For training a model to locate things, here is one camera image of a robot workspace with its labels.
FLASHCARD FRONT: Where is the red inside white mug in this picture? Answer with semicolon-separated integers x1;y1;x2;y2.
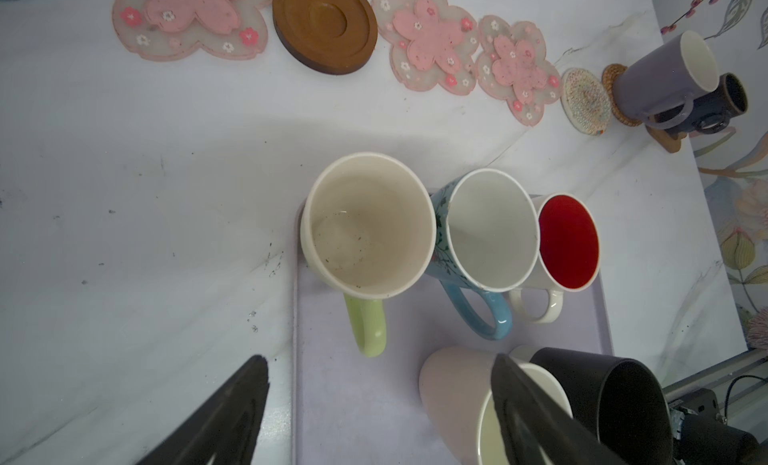
508;193;601;324

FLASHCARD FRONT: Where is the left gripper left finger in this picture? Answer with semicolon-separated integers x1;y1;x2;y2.
139;355;270;464

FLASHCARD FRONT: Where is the small dark blue mug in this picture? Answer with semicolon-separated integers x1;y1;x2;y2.
665;73;748;136

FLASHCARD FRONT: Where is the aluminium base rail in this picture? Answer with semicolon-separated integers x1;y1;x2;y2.
663;349;767;441

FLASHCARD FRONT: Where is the woven rattan round coaster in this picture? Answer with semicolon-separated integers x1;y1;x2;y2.
601;64;643;127

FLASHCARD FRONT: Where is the cream mug pink handle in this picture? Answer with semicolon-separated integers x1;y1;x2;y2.
418;344;574;465

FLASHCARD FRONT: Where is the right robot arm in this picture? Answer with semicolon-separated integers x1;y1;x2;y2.
669;389;767;464

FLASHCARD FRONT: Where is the white embroidered round coaster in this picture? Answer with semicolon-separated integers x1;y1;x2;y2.
560;68;612;136

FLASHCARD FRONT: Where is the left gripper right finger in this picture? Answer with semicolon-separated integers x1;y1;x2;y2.
490;354;624;464

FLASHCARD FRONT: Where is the pink flower coaster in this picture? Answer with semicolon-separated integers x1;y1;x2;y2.
371;0;481;96
476;15;562;127
112;0;271;61

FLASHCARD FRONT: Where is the lilac drying mat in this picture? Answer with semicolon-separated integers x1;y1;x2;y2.
292;191;614;465

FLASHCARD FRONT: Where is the lilac mug white inside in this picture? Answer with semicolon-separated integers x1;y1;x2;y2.
614;31;719;130

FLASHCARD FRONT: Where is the brown paw shaped coaster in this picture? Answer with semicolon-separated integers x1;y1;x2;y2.
645;126;687;154

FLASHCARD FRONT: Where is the blue mug white inside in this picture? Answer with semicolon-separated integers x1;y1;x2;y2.
426;168;540;340

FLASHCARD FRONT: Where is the brown wooden round coaster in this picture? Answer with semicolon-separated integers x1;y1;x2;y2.
272;0;378;75

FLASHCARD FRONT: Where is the black mug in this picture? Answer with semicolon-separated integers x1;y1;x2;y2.
529;347;673;464

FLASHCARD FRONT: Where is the green mug white inside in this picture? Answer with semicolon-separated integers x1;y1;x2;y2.
299;152;436;357

